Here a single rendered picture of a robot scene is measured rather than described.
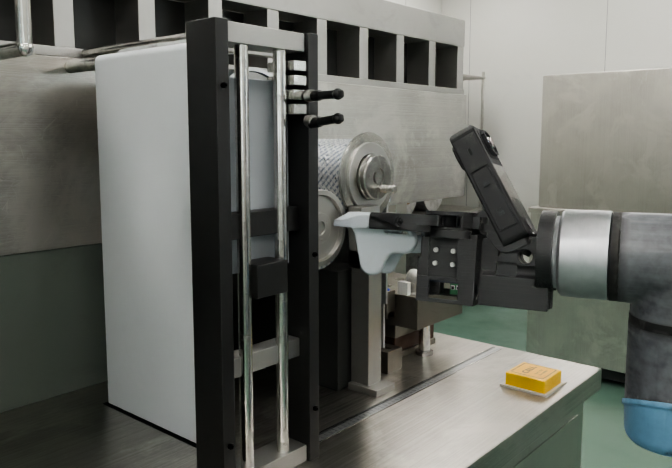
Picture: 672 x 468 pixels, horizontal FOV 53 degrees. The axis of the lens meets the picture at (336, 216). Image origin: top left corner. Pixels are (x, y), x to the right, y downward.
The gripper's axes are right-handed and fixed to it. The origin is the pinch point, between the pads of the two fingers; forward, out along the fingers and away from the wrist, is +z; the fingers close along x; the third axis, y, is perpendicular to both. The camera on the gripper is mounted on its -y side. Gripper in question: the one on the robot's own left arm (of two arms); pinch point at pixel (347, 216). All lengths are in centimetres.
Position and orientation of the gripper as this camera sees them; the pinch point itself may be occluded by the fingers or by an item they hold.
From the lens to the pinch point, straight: 67.1
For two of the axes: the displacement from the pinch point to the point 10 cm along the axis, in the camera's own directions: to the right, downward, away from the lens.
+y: -0.6, 10.0, -0.1
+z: -9.1, -0.5, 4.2
